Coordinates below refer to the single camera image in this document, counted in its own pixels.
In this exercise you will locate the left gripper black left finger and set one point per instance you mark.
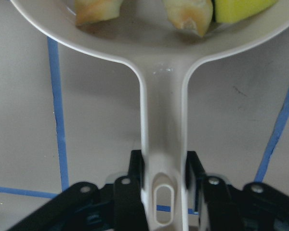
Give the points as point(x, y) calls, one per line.
point(129, 212)

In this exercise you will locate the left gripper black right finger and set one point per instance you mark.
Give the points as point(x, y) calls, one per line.
point(213, 201)

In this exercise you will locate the beige plastic dustpan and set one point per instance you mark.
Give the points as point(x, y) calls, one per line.
point(163, 58)

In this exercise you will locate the yellow sponge piece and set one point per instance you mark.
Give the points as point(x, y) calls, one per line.
point(232, 11)

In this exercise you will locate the twisted croissant bread piece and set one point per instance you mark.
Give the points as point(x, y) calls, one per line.
point(193, 15)

